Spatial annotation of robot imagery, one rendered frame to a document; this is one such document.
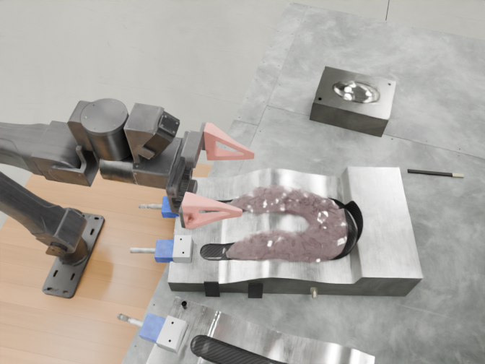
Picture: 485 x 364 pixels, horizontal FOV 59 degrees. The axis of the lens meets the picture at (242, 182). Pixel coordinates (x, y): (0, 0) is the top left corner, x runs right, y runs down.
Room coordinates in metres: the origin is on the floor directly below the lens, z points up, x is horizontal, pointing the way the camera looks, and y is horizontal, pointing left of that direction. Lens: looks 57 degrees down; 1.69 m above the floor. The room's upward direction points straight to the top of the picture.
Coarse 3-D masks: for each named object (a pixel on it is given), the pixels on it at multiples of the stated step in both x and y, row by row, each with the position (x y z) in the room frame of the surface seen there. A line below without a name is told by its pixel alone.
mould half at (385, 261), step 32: (224, 192) 0.52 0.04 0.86; (320, 192) 0.51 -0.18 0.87; (352, 192) 0.49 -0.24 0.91; (384, 192) 0.49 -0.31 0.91; (224, 224) 0.44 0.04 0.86; (256, 224) 0.42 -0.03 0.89; (288, 224) 0.42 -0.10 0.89; (384, 224) 0.41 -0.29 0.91; (192, 256) 0.36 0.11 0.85; (352, 256) 0.35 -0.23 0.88; (384, 256) 0.34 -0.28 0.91; (416, 256) 0.34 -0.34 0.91; (192, 288) 0.31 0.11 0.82; (224, 288) 0.30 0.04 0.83; (288, 288) 0.30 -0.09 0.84; (320, 288) 0.30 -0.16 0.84; (352, 288) 0.30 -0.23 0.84; (384, 288) 0.30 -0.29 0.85
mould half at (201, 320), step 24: (168, 312) 0.24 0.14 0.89; (192, 312) 0.24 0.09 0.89; (216, 312) 0.24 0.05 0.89; (192, 336) 0.19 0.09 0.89; (216, 336) 0.19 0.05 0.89; (240, 336) 0.19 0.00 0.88; (264, 336) 0.19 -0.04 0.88; (288, 336) 0.19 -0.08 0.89; (168, 360) 0.15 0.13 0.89; (192, 360) 0.15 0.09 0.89; (288, 360) 0.15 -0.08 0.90; (312, 360) 0.15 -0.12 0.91; (336, 360) 0.14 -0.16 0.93; (360, 360) 0.14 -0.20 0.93
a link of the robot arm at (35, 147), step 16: (0, 128) 0.39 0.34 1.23; (16, 128) 0.40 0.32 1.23; (32, 128) 0.39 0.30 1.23; (48, 128) 0.39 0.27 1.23; (64, 128) 0.39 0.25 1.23; (0, 144) 0.37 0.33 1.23; (16, 144) 0.36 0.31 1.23; (32, 144) 0.36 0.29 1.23; (48, 144) 0.36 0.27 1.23; (64, 144) 0.36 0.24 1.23; (0, 160) 0.36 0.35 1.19; (16, 160) 0.35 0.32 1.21; (32, 160) 0.34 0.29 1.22; (48, 160) 0.34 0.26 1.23; (64, 160) 0.34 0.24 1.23; (80, 160) 0.35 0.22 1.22; (48, 176) 0.34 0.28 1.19
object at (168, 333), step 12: (132, 324) 0.21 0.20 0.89; (144, 324) 0.21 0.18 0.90; (156, 324) 0.21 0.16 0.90; (168, 324) 0.21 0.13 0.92; (180, 324) 0.21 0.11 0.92; (144, 336) 0.19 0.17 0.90; (156, 336) 0.19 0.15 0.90; (168, 336) 0.19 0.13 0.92; (180, 336) 0.19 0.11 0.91; (168, 348) 0.17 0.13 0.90
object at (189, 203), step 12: (192, 180) 0.34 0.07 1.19; (180, 192) 0.31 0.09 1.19; (192, 192) 0.32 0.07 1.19; (180, 204) 0.28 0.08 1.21; (192, 204) 0.27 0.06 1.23; (204, 204) 0.27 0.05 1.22; (216, 204) 0.28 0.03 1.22; (228, 204) 0.28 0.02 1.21; (180, 216) 0.27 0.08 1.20; (192, 216) 0.28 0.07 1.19; (204, 216) 0.28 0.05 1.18; (216, 216) 0.28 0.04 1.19; (228, 216) 0.27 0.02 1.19; (240, 216) 0.27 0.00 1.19; (192, 228) 0.27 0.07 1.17
